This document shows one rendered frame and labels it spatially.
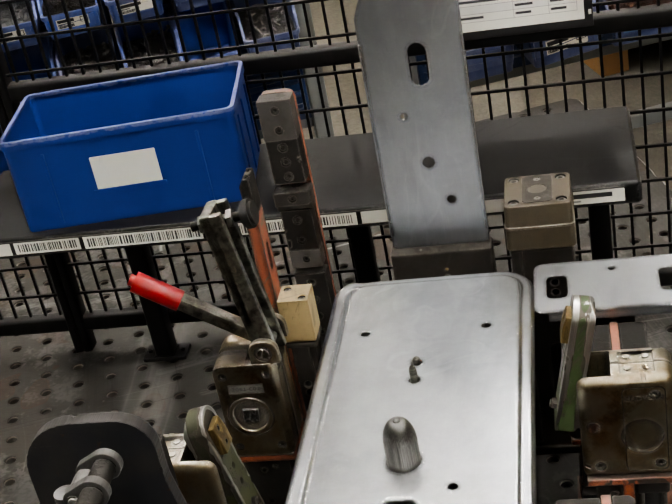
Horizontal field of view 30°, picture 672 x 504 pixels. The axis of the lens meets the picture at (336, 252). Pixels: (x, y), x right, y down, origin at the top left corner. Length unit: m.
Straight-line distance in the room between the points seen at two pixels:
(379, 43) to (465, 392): 0.40
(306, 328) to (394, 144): 0.25
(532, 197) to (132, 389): 0.75
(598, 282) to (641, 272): 0.05
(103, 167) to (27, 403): 0.48
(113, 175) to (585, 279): 0.61
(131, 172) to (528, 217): 0.51
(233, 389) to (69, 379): 0.74
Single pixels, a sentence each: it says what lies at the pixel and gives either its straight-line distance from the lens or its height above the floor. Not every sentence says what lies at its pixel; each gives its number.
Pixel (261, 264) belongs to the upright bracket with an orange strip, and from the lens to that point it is 1.32.
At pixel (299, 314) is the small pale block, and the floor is 1.05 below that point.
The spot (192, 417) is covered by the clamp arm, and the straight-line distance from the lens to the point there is 1.11.
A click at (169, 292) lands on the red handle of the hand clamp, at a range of 1.25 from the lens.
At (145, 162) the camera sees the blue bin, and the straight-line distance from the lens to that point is 1.61.
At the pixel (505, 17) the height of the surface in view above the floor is 1.17.
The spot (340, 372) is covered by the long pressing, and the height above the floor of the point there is 1.00.
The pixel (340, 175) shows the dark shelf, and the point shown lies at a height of 1.03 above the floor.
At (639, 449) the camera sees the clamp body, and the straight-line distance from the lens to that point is 1.22.
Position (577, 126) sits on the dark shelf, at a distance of 1.67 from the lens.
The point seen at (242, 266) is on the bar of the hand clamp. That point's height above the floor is 1.16.
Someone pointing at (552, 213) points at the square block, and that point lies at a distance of 1.43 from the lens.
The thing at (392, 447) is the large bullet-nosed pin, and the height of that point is 1.03.
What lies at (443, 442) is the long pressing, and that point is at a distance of 1.19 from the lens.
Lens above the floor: 1.74
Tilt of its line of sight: 29 degrees down
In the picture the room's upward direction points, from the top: 11 degrees counter-clockwise
